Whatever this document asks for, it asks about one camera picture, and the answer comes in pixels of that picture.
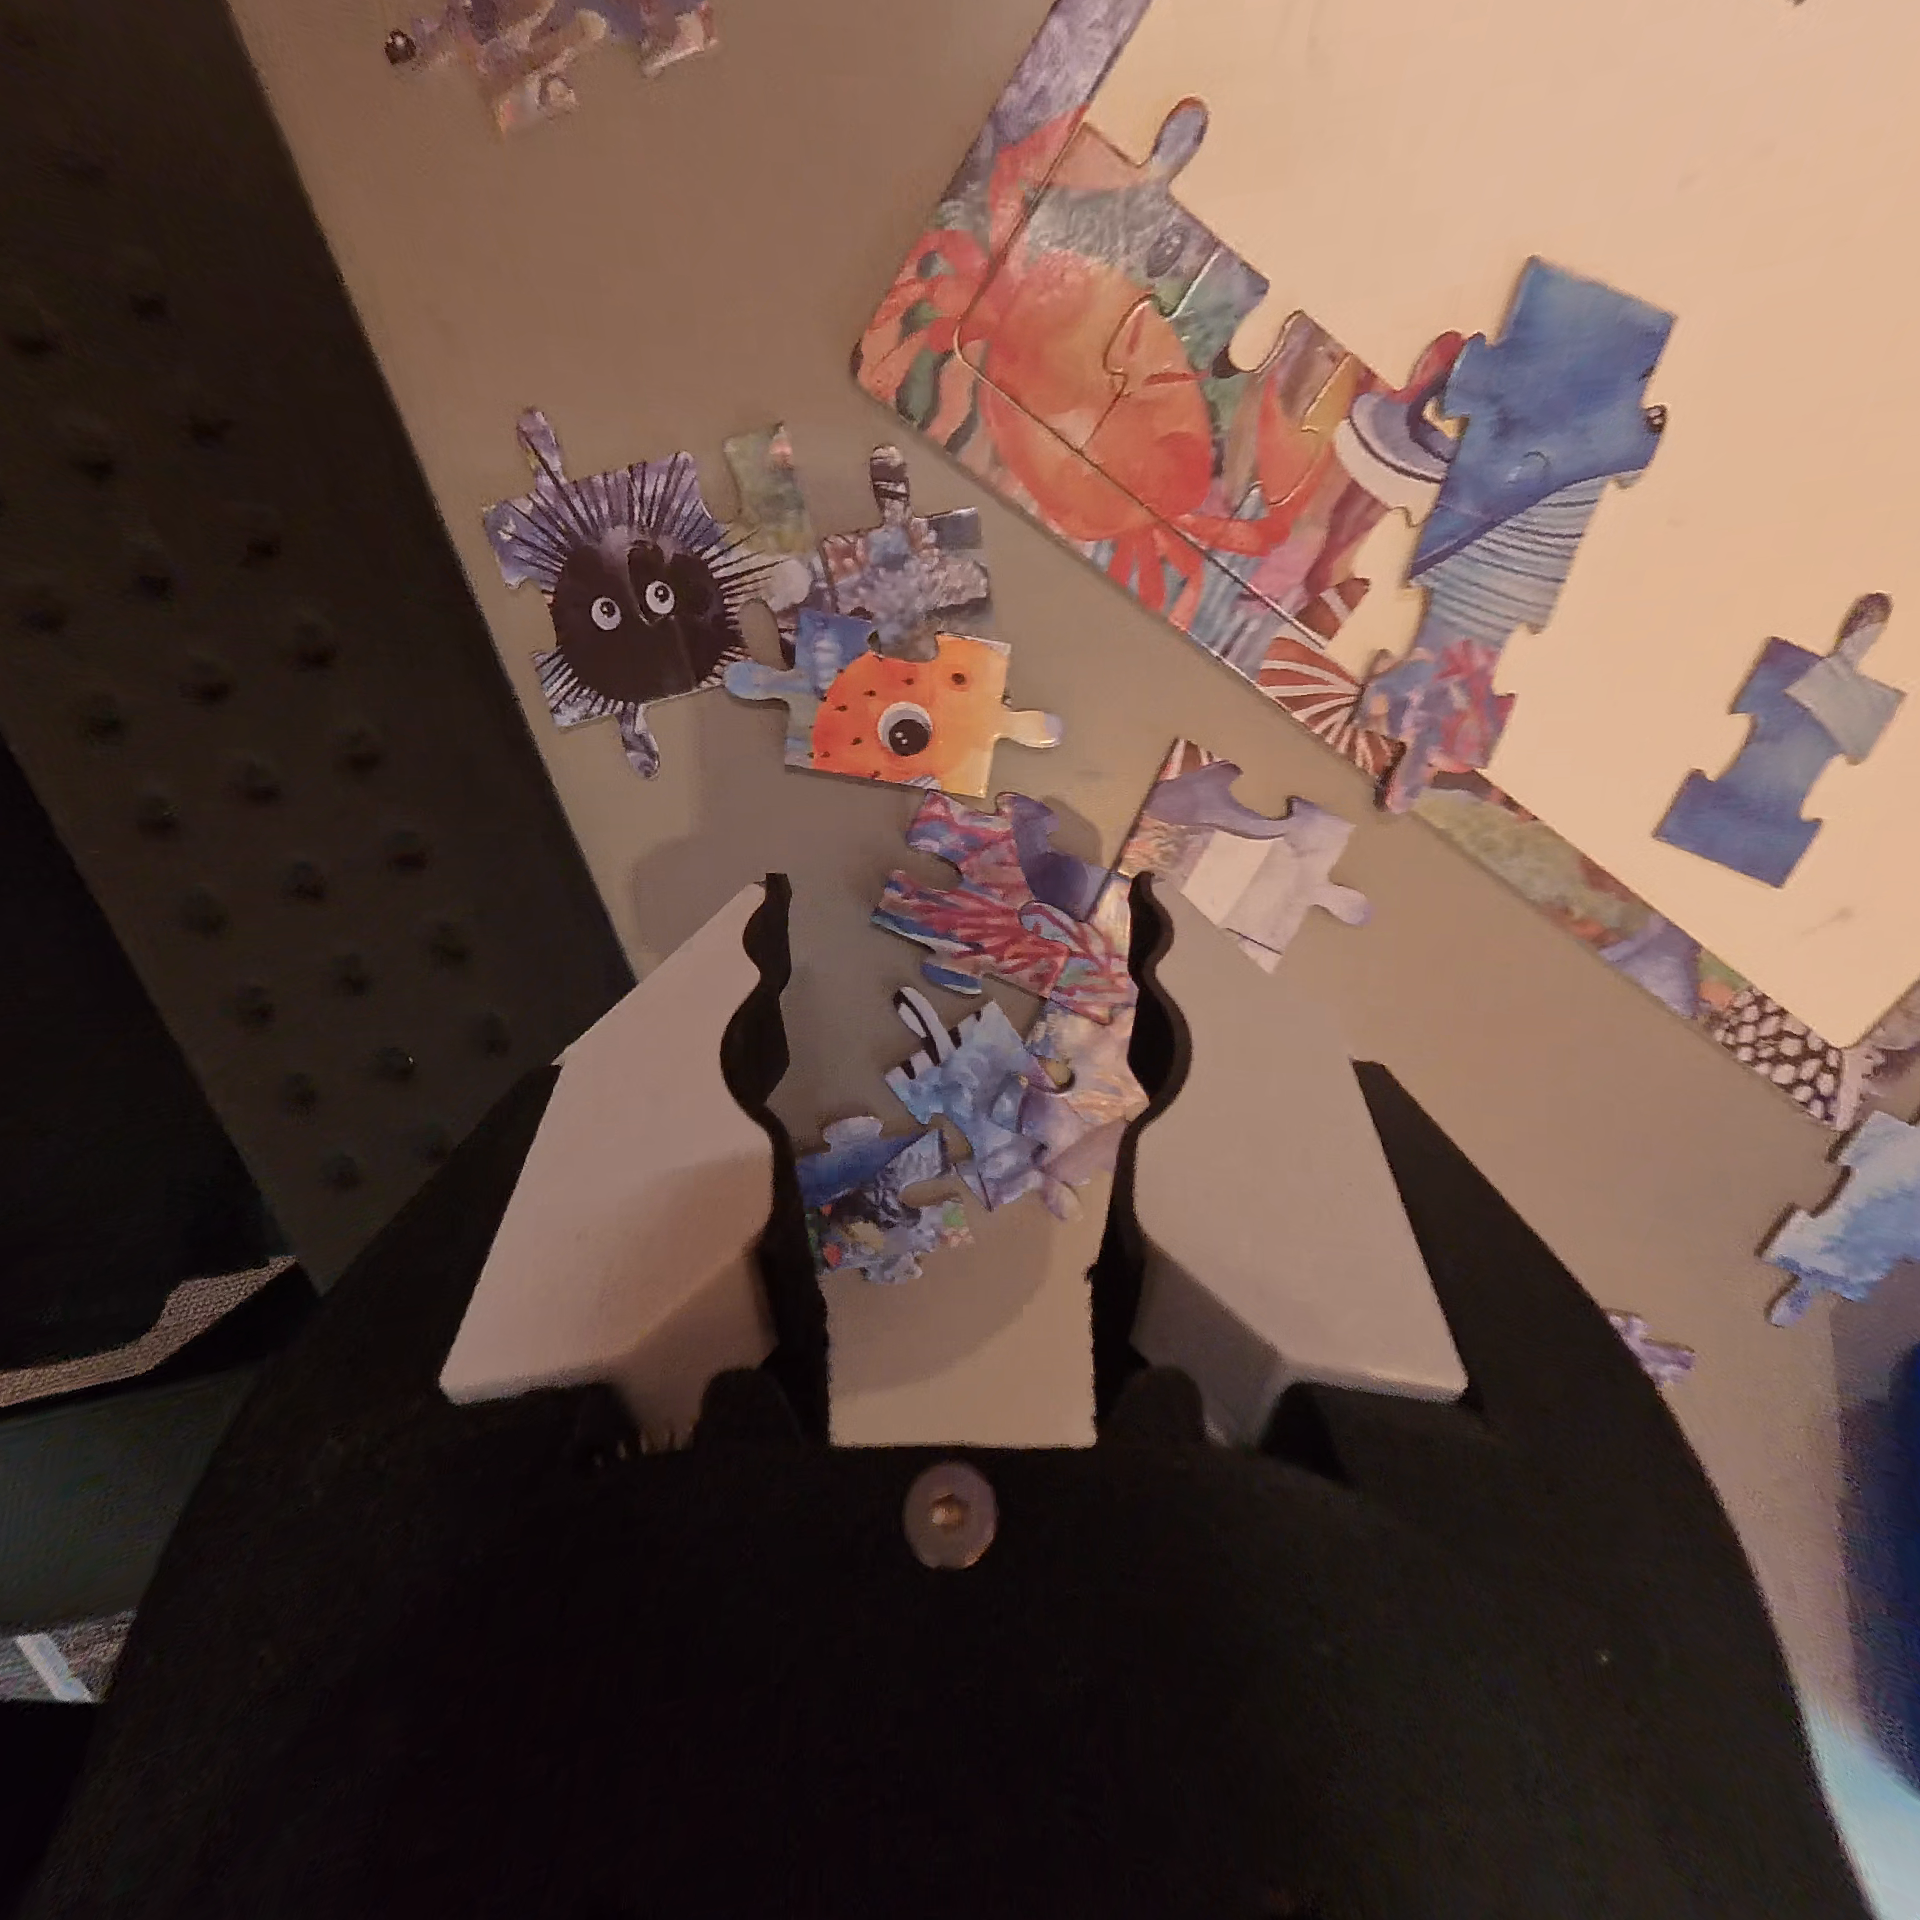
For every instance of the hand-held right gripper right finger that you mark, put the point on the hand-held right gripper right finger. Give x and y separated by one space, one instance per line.
1290 1229

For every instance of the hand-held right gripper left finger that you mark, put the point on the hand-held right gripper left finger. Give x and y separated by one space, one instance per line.
629 1229

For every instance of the pale blue splash puzzle piece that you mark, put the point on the pale blue splash puzzle piece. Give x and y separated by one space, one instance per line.
1862 1214

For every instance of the dark blue striped puzzle piece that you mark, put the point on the dark blue striped puzzle piece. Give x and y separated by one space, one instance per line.
1756 779

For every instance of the striped whale belly puzzle piece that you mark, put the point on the striped whale belly puzzle piece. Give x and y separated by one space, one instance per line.
1501 540

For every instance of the dark blue whale eye piece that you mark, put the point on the dark blue whale eye piece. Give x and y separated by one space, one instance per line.
1559 376

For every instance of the sea print jigsaw puzzle board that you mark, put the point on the sea print jigsaw puzzle board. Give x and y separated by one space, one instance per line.
1501 149

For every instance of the pale blue purple puzzle piece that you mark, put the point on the pale blue purple puzzle piece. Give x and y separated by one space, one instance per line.
1073 1125

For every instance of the pale blue zebra-striped puzzle piece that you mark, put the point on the pale blue zebra-striped puzzle piece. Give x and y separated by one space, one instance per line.
975 1094

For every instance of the grey blue white puzzle piece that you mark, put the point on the grey blue white puzzle piece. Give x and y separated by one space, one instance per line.
1277 885

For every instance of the small blue purple puzzle piece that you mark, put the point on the small blue purple puzzle piece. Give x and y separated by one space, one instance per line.
1650 1341

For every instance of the orange pufferfish puzzle piece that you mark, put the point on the orange pufferfish puzzle piece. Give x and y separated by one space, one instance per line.
902 720

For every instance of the black spiny fish puzzle piece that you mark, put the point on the black spiny fish puzzle piece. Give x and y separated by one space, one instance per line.
629 598

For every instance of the black mesh chair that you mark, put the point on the black mesh chair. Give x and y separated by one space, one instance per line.
224 598

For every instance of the joined orange crab puzzle pieces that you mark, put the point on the joined orange crab puzzle pieces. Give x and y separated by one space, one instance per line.
1080 360

